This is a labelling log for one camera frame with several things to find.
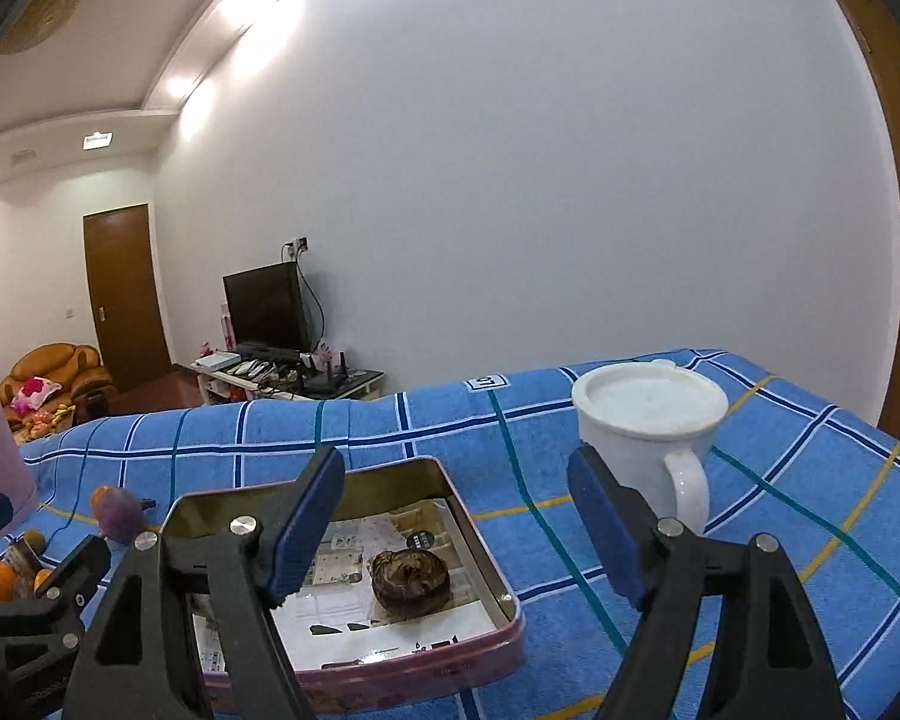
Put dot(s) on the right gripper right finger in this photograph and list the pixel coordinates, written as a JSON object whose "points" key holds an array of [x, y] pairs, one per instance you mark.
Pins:
{"points": [[770, 659]]}

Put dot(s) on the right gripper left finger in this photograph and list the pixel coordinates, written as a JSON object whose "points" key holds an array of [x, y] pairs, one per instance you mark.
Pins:
{"points": [[139, 658]]}

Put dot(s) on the orange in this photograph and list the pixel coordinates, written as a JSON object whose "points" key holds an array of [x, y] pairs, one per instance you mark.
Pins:
{"points": [[8, 582], [40, 578]]}

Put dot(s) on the brown taro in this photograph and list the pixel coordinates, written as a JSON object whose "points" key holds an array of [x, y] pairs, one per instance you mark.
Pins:
{"points": [[410, 581]]}

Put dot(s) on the orange beside turnip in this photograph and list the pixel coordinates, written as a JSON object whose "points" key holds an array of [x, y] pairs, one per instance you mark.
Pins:
{"points": [[40, 578]]}

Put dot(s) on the small green-yellow fruit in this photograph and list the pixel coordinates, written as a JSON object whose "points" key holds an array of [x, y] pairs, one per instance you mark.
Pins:
{"points": [[35, 539]]}

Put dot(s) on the purple round turnip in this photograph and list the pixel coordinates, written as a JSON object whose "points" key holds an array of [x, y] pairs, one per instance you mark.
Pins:
{"points": [[120, 514]]}

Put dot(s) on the blue plaid tablecloth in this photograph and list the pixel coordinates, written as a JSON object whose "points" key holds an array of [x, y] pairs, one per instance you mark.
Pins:
{"points": [[785, 462]]}

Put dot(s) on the pink floral cushion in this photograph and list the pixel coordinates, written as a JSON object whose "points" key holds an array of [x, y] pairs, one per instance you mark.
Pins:
{"points": [[33, 393]]}

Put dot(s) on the white ceramic mug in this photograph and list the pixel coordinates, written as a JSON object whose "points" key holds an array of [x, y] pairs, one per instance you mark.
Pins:
{"points": [[653, 424]]}

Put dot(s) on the pink metal tin box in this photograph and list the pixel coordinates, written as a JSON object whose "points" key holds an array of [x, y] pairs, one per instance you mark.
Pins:
{"points": [[349, 653]]}

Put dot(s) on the tan leather armchair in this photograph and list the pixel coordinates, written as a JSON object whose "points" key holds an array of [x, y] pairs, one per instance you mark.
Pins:
{"points": [[54, 375]]}

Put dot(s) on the white tv stand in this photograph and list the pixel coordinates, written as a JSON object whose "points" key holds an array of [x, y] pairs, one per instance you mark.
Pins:
{"points": [[227, 377]]}

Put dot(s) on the black wifi router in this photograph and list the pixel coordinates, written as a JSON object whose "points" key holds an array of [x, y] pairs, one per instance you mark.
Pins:
{"points": [[328, 375]]}

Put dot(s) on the brown wooden door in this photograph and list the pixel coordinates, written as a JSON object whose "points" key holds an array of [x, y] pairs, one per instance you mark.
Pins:
{"points": [[125, 306]]}

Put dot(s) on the black television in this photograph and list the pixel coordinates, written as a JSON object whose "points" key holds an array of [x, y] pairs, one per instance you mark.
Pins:
{"points": [[266, 307]]}

